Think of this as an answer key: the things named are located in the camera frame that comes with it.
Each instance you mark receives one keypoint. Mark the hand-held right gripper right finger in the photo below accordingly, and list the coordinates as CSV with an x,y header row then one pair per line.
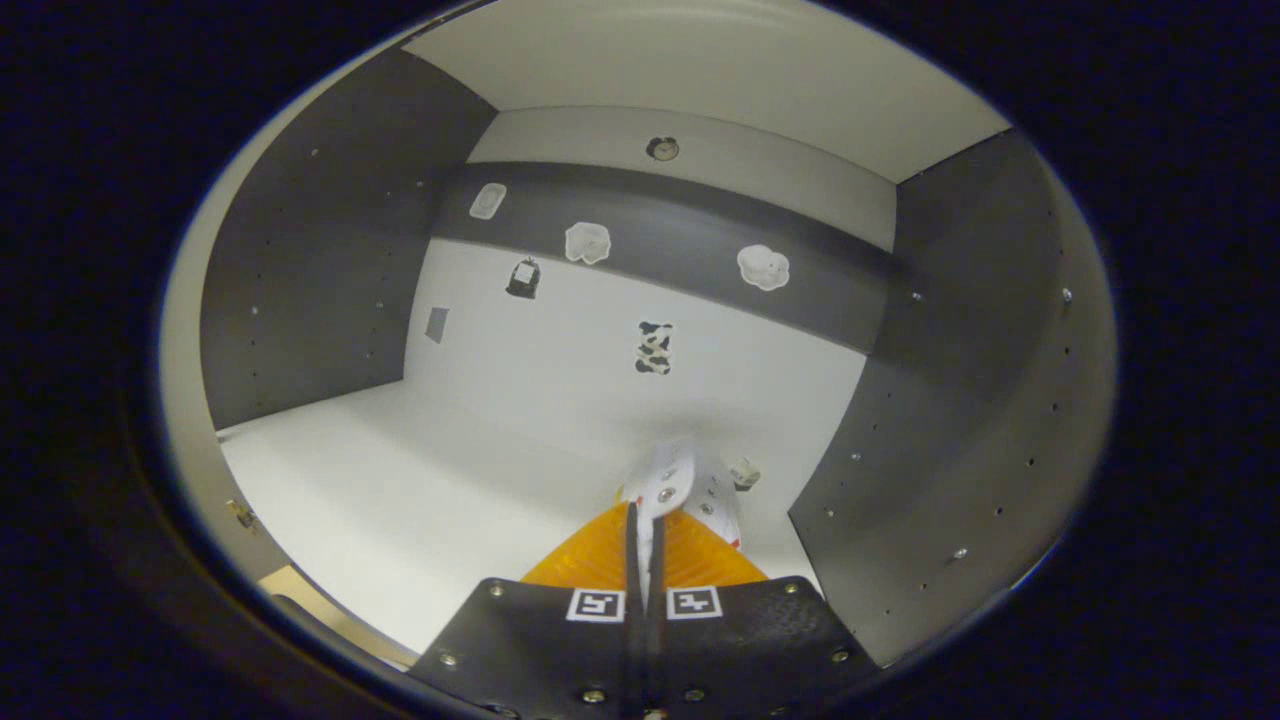
x,y
750,650

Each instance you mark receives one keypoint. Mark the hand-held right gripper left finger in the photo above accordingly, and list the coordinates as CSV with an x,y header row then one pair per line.
x,y
540,650

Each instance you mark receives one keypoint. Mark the white shoe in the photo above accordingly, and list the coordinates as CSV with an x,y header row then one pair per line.
x,y
672,480

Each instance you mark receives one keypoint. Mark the white shoe cabinet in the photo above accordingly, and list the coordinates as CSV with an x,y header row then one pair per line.
x,y
500,450

